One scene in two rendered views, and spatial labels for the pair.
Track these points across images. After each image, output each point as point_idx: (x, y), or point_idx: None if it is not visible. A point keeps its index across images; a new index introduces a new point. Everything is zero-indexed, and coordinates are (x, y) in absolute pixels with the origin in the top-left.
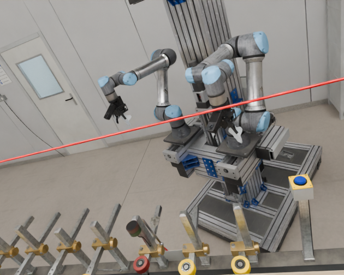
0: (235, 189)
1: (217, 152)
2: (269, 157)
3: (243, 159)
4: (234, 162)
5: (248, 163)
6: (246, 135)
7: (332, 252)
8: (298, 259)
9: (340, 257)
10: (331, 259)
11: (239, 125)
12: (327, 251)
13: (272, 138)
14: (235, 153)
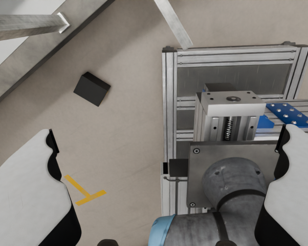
0: (212, 86)
1: (276, 140)
2: (169, 163)
3: (203, 140)
4: (221, 127)
5: (198, 138)
6: (211, 201)
7: (44, 47)
8: (70, 11)
9: (34, 45)
10: (40, 36)
11: (223, 230)
12: (50, 45)
13: (177, 201)
14: (223, 146)
